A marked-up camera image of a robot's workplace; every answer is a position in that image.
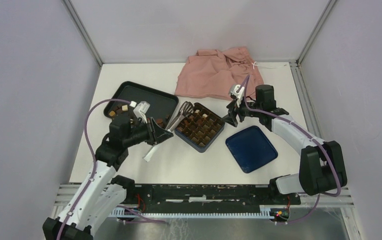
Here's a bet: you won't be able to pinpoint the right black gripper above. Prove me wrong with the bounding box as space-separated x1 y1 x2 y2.
221 94 262 128

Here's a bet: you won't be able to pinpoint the purple cable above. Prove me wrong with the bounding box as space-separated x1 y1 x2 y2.
242 74 343 225
55 98 168 240

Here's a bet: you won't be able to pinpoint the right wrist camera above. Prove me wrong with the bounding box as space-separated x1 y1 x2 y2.
229 84 245 100

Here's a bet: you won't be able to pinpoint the black chocolate tray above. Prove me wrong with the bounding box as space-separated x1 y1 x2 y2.
103 81 179 128

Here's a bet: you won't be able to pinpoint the blue box lid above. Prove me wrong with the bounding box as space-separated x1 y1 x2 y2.
225 125 278 174

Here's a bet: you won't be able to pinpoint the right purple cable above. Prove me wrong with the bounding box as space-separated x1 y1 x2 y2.
242 74 343 225

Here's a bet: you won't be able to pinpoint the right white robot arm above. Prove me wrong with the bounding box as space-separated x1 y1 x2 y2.
222 84 348 204

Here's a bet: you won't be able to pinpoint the pink cloth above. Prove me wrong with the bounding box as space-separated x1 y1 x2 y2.
175 46 264 100

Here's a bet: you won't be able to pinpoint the blue chocolate box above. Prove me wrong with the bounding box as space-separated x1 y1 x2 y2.
174 102 225 153

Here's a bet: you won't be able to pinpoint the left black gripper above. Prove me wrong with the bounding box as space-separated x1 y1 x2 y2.
123 116 173 147

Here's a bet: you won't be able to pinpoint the white drawstring cord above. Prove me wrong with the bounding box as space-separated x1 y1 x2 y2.
251 61 288 70

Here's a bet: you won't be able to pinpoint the silver metal tongs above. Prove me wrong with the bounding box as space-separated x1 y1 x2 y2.
143 101 194 162

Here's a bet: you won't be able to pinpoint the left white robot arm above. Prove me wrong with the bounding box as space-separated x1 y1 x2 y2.
42 117 173 240

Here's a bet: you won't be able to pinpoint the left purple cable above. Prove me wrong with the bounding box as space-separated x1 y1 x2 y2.
55 98 168 240

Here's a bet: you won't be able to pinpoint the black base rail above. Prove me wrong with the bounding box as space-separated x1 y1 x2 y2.
122 184 301 214

